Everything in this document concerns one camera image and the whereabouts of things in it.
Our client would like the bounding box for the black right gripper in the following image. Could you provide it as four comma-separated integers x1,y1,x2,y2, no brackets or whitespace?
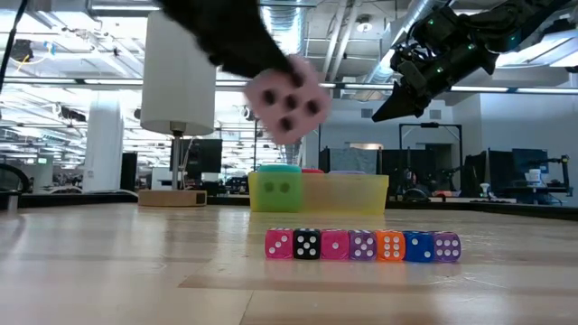
371,42,498,123

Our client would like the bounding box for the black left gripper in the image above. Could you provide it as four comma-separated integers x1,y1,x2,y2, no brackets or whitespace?
211,17,294,79

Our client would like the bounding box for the pink foam die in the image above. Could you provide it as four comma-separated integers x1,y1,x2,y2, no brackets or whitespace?
243,54,332,145

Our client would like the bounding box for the teal foam die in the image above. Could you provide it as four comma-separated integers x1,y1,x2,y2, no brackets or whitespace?
250,164,303,213

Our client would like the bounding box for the white shade table lamp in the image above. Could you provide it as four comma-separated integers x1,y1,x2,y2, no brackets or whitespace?
137,9,217,208

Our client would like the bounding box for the yellow translucent plastic tray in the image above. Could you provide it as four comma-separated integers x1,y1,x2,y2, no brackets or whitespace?
247,171,390,216

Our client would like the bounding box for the black computer monitor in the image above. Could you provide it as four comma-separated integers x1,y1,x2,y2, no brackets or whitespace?
512,148,550,175
462,152,514,200
170,138,223,184

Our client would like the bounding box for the long ceiling light strip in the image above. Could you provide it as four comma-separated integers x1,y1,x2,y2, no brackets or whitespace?
0,77,578,95

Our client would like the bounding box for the small blue translucent die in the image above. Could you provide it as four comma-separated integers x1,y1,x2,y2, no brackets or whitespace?
403,230,435,264

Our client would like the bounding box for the small orange translucent die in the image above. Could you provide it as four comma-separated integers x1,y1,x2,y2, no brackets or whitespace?
375,229,406,264

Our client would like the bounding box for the small purple translucent die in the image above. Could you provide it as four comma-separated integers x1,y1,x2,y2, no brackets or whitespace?
432,231,462,264
348,229,378,262

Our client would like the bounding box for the white pillar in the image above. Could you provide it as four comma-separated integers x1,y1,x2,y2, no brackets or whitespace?
83,97,126,193

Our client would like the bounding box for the small black die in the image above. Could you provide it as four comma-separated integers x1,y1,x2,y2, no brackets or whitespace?
293,228,322,261

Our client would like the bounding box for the black ceiling device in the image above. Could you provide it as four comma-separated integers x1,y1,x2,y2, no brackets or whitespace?
8,39,35,62

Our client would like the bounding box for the black metal rack frame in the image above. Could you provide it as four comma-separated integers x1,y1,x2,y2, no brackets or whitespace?
398,122,463,159

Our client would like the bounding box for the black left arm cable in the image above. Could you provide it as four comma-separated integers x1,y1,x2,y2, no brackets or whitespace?
0,0,28,91

